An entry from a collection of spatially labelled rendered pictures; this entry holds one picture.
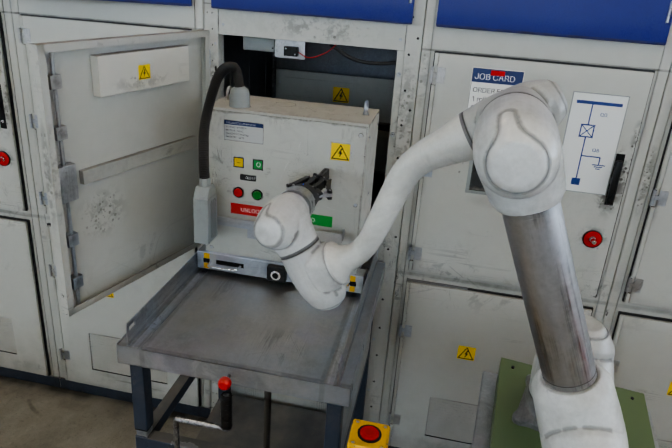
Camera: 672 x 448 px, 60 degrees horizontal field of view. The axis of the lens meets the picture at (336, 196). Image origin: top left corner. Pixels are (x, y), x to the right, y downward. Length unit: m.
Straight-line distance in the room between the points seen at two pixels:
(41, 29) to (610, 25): 1.79
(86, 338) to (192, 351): 1.13
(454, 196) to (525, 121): 0.99
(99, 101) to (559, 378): 1.32
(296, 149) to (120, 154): 0.51
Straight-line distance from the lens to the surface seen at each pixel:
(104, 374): 2.75
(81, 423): 2.75
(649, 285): 2.12
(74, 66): 1.67
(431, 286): 2.06
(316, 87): 2.54
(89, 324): 2.64
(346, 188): 1.69
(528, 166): 0.93
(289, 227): 1.28
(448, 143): 1.16
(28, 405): 2.91
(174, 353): 1.60
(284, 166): 1.72
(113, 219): 1.85
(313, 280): 1.33
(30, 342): 2.87
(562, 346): 1.16
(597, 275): 2.07
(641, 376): 2.30
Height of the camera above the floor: 1.79
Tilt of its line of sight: 21 degrees down
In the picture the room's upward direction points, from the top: 4 degrees clockwise
